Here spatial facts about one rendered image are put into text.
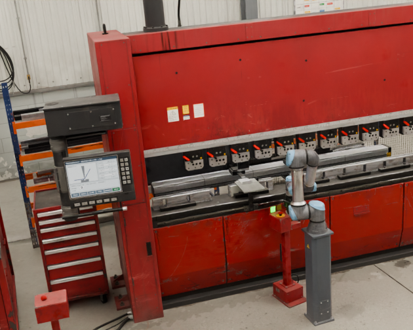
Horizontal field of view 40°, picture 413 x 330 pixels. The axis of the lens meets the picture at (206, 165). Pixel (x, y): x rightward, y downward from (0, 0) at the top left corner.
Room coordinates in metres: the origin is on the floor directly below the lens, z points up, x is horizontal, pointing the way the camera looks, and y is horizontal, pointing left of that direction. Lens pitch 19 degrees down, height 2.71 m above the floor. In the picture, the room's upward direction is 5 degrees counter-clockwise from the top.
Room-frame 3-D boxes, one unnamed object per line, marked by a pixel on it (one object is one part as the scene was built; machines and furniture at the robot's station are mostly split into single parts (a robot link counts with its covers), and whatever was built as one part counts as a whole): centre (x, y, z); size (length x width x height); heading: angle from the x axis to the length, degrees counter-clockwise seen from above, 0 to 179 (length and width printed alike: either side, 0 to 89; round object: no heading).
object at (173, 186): (4.94, -0.63, 0.93); 2.30 x 0.14 x 0.10; 103
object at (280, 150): (4.64, -0.67, 1.26); 0.15 x 0.09 x 0.17; 103
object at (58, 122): (3.79, 0.80, 1.53); 0.51 x 0.25 x 0.85; 100
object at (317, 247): (3.93, -0.80, 0.39); 0.18 x 0.18 x 0.77; 18
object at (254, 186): (4.42, -0.34, 1.00); 0.26 x 0.18 x 0.01; 13
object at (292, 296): (4.25, -0.62, 0.06); 0.25 x 0.20 x 0.12; 28
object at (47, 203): (4.55, 1.23, 0.50); 0.50 x 0.50 x 1.00; 13
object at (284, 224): (4.28, -0.60, 0.75); 0.20 x 0.16 x 0.18; 118
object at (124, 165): (3.72, 0.74, 1.42); 0.45 x 0.12 x 0.36; 100
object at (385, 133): (4.88, -1.65, 1.26); 0.15 x 0.09 x 0.17; 103
